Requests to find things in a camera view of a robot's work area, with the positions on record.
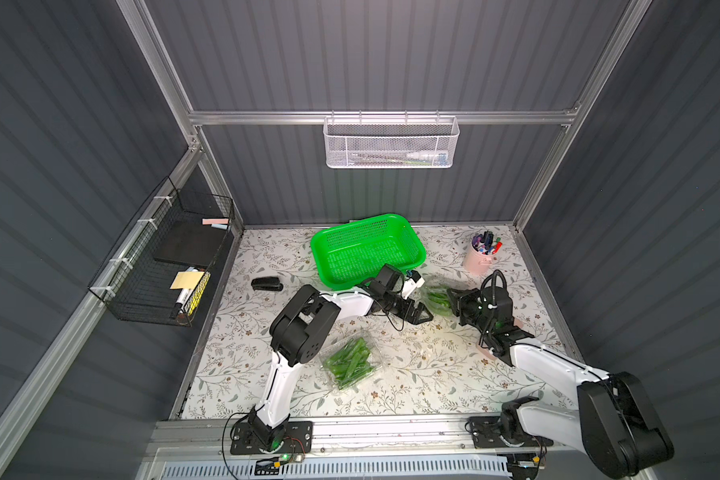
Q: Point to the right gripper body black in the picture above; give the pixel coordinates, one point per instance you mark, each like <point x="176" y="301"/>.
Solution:
<point x="461" y="300"/>

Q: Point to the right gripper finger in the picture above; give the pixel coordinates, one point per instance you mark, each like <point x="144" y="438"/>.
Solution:
<point x="468" y="317"/>
<point x="455" y="296"/>

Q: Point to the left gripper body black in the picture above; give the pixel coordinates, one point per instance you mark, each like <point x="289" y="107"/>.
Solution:
<point x="405" y="306"/>

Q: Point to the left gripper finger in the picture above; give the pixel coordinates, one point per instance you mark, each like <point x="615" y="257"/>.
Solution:
<point x="417" y="317"/>
<point x="415" y="308"/>

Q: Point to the clear pepper container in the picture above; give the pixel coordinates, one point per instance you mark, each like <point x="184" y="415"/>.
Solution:
<point x="351" y="361"/>
<point x="433" y="295"/>

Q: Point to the green plastic basket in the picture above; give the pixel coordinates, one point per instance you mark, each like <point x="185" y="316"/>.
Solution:
<point x="348" y="254"/>

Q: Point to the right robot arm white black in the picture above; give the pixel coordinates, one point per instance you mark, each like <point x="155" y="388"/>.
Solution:
<point x="611" y="420"/>

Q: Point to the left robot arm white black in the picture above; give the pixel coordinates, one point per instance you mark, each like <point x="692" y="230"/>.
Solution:
<point x="300" y="330"/>

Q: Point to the pink case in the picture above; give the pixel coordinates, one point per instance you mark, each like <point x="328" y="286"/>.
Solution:
<point x="486" y="351"/>

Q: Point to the pink pen cup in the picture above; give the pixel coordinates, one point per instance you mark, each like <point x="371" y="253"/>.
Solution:
<point x="481" y="252"/>

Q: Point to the black stapler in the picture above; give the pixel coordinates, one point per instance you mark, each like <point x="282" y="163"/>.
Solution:
<point x="267" y="283"/>

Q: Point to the black notebook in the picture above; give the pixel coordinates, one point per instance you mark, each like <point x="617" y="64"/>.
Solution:
<point x="190" y="244"/>

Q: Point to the yellow sticky notes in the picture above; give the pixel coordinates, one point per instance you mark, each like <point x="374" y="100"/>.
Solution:
<point x="187" y="280"/>

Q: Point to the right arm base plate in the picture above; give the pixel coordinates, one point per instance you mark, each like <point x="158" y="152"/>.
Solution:
<point x="495" y="431"/>

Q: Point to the white wire wall basket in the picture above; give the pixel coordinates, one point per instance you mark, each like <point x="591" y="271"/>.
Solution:
<point x="390" y="141"/>

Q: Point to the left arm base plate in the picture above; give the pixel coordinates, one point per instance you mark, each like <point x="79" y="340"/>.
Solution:
<point x="293" y="437"/>

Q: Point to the black wire wall basket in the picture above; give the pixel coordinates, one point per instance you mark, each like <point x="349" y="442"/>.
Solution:
<point x="161" y="270"/>

